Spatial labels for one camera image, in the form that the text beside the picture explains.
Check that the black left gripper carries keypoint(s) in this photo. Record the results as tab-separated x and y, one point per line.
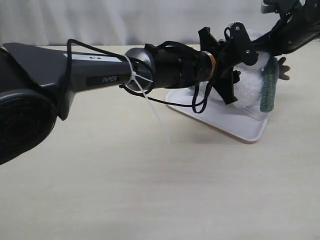
235	48

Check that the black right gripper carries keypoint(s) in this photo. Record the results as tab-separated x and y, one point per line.
298	26

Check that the green knitted scarf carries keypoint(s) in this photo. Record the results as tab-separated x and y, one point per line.
270	76

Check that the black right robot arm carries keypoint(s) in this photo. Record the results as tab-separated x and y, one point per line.
298	25

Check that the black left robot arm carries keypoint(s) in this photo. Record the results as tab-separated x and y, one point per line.
38	85

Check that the white plush snowman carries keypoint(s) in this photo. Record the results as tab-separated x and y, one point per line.
248	89

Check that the white plastic tray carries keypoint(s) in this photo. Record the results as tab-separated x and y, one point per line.
228	119

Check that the white zip tie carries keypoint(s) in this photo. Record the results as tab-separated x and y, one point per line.
139	84

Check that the white curtain backdrop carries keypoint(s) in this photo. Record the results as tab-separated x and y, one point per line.
124	22

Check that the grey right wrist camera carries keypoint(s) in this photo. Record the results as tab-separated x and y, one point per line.
270	6

